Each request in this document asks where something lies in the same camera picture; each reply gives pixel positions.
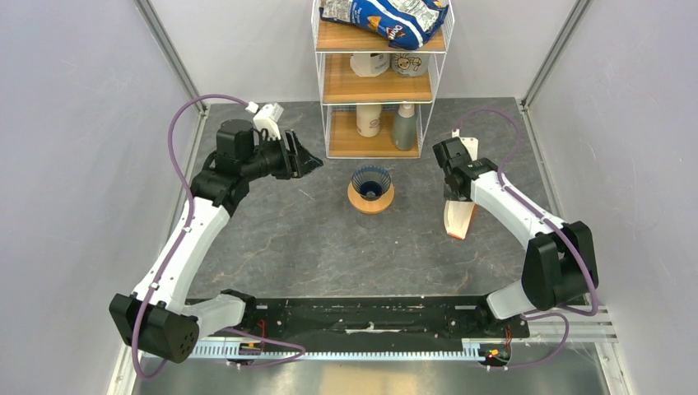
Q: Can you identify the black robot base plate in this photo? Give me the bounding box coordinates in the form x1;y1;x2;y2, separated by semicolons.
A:
207;294;530;356

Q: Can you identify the round wooden dripper stand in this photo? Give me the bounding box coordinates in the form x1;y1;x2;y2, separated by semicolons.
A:
347;183;395;215

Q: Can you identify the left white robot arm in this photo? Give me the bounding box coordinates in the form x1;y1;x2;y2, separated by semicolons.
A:
109;119;323;363

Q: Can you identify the white plastic jug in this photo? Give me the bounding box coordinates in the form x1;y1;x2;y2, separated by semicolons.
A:
350;53;391;77

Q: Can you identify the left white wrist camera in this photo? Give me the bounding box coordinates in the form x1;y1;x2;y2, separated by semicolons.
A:
245;101;284;141

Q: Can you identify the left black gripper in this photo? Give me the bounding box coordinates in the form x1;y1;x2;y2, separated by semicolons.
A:
241;129;323;182

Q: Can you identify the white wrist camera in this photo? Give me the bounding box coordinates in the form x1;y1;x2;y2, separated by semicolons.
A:
245;101;284;141
451;128;479;160

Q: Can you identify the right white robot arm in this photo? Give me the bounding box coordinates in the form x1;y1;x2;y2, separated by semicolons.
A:
433;137;598;337

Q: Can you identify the white coffee filter stack holder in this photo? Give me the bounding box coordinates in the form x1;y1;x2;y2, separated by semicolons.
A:
444;201;477;240

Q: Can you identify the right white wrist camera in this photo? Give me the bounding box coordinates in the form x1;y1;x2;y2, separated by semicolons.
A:
451;128;479;160

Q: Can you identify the white wire wooden shelf rack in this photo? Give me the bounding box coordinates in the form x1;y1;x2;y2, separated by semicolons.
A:
310;1;455;159

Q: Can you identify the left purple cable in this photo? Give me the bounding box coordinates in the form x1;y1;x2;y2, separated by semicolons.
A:
130;94;308;380

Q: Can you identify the grey green spray bottle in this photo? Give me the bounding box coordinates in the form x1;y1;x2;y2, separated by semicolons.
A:
392;103;416;151

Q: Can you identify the blue chips bag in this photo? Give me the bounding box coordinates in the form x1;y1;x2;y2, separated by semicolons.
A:
319;0;450;51

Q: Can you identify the blue ribbed coffee dripper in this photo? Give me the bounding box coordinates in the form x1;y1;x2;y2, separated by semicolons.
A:
351;165;392;201

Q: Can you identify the purple cable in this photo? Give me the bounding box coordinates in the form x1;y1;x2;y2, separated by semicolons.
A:
130;94;308;380
452;107;601;372

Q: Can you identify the white small bottle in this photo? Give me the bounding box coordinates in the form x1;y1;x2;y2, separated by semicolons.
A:
356;104;382;138

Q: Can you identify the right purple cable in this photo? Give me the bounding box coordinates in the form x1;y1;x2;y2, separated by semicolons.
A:
452;107;601;372

